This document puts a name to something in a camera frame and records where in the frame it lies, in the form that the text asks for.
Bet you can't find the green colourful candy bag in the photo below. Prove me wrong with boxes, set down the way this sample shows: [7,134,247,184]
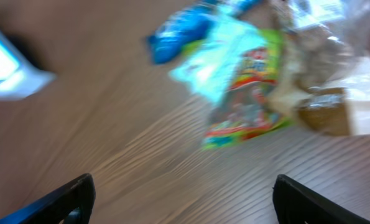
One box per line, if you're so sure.
[202,29,289,149]

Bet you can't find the mint green snack packet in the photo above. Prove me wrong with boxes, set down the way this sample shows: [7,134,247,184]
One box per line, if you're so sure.
[170,16,267,105]

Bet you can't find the blue cookie packet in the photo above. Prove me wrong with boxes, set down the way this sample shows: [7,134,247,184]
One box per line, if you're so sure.
[147,0,260,64]

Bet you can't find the beige clear pastry bag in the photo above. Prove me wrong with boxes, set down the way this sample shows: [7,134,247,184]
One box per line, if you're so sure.
[269,0,370,136]

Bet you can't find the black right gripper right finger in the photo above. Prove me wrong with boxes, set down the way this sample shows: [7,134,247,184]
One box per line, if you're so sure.
[272,174,370,224]

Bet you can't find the white barcode scanner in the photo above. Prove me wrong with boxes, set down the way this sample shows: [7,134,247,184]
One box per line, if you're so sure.
[0,31,56,101]

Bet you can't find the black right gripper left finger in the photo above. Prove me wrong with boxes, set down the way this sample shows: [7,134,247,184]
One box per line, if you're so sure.
[0,174,96,224]

